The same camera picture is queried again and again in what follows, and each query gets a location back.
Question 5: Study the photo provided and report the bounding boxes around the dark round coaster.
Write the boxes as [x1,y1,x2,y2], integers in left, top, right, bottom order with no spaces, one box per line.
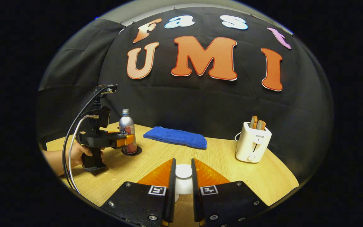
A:
[121,146,142,156]

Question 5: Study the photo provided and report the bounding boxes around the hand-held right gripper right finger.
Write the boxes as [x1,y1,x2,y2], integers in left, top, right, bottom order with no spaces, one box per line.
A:
[192,158,268,227]

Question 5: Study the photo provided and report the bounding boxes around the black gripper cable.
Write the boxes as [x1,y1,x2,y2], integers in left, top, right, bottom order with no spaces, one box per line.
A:
[62,84,118,190]

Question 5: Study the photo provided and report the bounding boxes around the white toaster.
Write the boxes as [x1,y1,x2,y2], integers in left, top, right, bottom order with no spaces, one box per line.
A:
[235,122,272,163]

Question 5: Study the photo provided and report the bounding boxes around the black backdrop cloth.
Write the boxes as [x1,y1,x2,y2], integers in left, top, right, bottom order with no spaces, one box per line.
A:
[37,6,335,183]

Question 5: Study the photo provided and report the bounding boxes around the blue towel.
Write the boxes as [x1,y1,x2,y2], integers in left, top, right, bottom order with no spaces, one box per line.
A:
[143,126,208,150]

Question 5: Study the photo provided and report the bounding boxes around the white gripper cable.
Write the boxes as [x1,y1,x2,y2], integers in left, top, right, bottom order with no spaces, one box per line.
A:
[68,114,100,195]

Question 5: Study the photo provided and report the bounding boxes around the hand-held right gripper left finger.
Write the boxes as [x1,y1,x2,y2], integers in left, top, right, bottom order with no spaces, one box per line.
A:
[101,158,177,227]

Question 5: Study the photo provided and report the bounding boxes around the silver water bottle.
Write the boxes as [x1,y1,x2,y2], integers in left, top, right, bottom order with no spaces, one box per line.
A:
[119,109,137,154]

